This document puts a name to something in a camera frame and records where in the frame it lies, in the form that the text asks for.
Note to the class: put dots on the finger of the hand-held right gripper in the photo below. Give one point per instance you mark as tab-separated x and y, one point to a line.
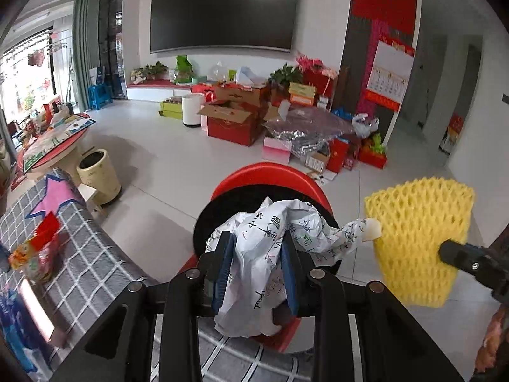
453	251

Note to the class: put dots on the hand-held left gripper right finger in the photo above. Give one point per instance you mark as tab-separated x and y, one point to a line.
288	280

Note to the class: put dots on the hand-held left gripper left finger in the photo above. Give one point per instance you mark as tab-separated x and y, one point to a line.
222	272

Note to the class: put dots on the yellow foam fruit net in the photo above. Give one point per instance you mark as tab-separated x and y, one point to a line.
413	223

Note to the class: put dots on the white paper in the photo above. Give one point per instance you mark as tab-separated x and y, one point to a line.
262	230

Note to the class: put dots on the pink paper box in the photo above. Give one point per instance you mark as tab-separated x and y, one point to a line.
41	310

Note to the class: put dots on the blue plastic packet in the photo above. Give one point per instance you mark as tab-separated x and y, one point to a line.
16	326

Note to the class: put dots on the person's right forearm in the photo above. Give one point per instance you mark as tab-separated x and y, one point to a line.
493	346

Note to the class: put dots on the red trash bin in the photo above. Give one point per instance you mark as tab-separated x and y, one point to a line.
258	179

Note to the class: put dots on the cream trash can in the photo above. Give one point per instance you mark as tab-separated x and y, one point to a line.
99	179

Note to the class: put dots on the white trash can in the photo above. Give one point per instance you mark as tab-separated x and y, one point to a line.
193	111

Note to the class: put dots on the red door poster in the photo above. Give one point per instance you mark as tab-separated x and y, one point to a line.
451	135

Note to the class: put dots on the grey checked star tablecloth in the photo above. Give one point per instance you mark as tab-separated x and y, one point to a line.
99	254

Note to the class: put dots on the red box with green fruit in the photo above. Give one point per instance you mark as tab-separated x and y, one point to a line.
373	155

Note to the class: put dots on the red gift bag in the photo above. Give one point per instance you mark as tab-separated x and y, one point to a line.
338	155

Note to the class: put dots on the open red cardboard box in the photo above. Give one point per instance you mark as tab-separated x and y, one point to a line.
232	127

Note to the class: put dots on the small wooden stool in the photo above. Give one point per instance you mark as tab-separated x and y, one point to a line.
93	201

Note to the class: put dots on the silver plastic-wrapped bundle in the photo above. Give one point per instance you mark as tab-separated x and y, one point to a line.
314	131

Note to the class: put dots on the white plastic bag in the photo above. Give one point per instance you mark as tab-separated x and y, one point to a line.
365	125

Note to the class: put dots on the green gift boxes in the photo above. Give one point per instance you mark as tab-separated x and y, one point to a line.
171	109

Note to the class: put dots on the brown cardboard box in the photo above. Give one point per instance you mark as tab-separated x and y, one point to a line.
240	95

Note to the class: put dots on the red snack packet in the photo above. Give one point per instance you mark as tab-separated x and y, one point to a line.
48	227

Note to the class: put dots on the orange green snack packet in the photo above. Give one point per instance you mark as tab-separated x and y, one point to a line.
35	260

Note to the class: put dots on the low white television cabinet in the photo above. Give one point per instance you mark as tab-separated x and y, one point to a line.
155	89

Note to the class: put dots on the large green potted plant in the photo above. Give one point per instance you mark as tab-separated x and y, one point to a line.
284	75

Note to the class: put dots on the round red-topped table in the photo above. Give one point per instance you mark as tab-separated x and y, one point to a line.
55	143

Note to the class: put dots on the small green potted plant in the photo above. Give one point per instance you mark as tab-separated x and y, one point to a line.
156	69

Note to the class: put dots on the blue plastic stool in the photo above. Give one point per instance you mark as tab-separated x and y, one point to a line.
99	95

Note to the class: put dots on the pink flower bouquet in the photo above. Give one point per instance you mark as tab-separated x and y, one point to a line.
314	63

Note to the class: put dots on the green curtain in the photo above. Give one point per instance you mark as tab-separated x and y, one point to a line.
85	55

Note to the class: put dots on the hanging red laundry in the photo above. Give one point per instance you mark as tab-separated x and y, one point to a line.
35	59

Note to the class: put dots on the wall calendar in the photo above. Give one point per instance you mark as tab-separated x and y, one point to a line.
387	75

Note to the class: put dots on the black wall television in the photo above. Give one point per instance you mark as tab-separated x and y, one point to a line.
222	8

